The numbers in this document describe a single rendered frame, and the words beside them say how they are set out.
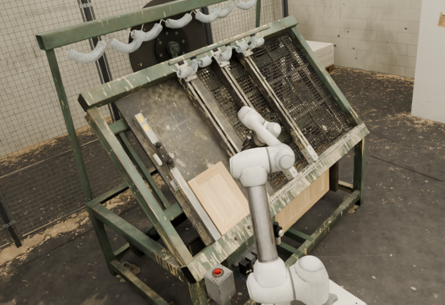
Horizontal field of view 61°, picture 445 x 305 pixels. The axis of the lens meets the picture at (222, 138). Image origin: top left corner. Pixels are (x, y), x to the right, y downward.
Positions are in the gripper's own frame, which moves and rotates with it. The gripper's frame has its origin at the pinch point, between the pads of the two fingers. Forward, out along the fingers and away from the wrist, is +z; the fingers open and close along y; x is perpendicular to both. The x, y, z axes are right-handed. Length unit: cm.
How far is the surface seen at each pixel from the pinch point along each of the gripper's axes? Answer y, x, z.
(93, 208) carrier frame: 28, 79, 105
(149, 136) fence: 40, 54, 4
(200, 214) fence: -19, 53, 4
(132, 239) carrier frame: -9, 79, 61
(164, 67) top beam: 78, 18, -2
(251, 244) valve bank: -55, 31, 9
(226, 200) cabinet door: -21.4, 29.9, 6.7
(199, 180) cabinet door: -0.5, 38.9, 6.4
